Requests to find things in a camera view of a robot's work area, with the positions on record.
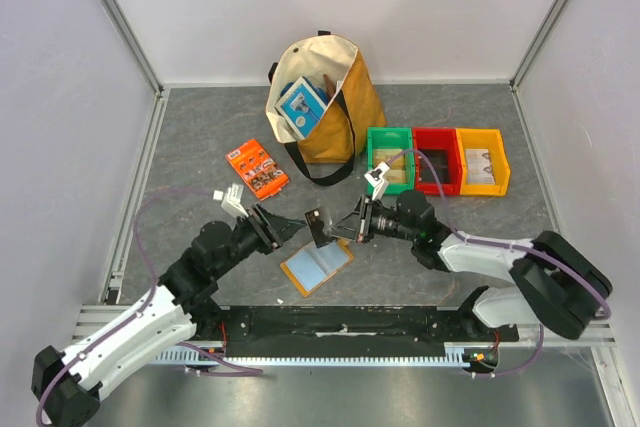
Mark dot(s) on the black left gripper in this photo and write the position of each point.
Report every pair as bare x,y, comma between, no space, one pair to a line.
275,230

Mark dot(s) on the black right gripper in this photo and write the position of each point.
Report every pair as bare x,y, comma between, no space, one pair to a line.
361,219

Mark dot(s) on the mustard leather card holder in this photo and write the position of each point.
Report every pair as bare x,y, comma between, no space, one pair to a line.
311,266

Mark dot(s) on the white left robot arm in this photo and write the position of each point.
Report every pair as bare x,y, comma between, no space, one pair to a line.
70,384

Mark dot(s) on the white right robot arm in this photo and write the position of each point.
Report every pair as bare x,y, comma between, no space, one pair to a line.
546,280

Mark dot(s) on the gold VIP card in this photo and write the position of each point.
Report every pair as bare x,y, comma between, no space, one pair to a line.
396,176

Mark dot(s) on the black VIP card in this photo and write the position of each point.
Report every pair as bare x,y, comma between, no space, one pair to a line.
439,161

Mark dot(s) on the silver card in yellow bin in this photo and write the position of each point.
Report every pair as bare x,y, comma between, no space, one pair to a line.
480,158

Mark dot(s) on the orange screw assortment box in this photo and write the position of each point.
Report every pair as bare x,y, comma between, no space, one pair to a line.
257,169

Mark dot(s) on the green plastic bin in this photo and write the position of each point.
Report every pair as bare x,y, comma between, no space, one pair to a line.
394,138

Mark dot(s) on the tan canvas tote bag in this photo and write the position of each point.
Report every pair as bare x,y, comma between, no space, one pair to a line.
326,155

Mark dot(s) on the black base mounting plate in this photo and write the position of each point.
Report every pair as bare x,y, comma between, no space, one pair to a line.
252,324

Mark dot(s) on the blue razor package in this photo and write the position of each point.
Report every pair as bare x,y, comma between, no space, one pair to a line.
302,105

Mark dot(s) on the red plastic bin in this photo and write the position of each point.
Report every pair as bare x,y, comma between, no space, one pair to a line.
442,139

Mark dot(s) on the yellow plastic bin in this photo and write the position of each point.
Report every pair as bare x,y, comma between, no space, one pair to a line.
491,139

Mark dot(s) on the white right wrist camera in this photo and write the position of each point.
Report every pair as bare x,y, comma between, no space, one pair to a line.
376,178

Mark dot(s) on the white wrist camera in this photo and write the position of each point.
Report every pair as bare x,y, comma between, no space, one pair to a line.
376,178
230,200

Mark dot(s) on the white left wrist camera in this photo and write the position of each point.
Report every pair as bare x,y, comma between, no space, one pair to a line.
230,200

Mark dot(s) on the grey slotted cable duct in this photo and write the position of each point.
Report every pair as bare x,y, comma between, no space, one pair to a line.
201,357

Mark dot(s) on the left aluminium frame post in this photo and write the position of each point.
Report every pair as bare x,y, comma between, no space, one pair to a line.
133,45

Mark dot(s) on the aluminium corner frame post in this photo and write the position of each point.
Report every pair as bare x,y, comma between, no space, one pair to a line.
540,38

